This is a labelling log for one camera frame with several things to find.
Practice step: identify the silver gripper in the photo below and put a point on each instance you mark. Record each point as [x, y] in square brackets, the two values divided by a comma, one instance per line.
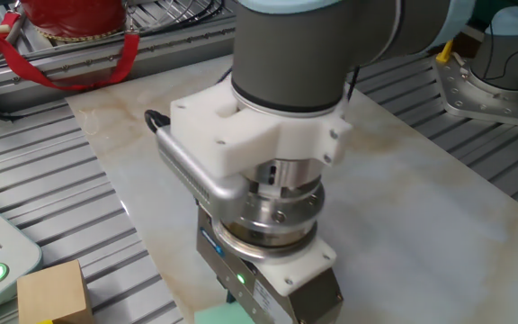
[313, 301]

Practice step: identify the green sponge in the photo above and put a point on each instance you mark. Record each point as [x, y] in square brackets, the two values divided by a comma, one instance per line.
[223, 315]

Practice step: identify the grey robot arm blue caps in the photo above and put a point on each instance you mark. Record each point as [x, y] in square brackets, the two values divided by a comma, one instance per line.
[286, 54]

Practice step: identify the wooden block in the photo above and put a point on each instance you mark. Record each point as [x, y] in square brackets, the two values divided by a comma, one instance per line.
[52, 292]

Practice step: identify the marble pattern board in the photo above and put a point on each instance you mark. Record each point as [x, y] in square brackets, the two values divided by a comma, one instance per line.
[421, 225]

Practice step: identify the white teach pendant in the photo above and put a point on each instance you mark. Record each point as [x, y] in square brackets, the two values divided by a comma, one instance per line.
[2, 256]

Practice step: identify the red round container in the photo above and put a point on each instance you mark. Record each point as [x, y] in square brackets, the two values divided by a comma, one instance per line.
[74, 15]

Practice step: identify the yellow plastic clip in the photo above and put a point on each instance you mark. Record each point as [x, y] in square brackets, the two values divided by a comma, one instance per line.
[445, 53]

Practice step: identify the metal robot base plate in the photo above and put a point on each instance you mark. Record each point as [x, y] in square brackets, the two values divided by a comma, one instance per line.
[461, 96]

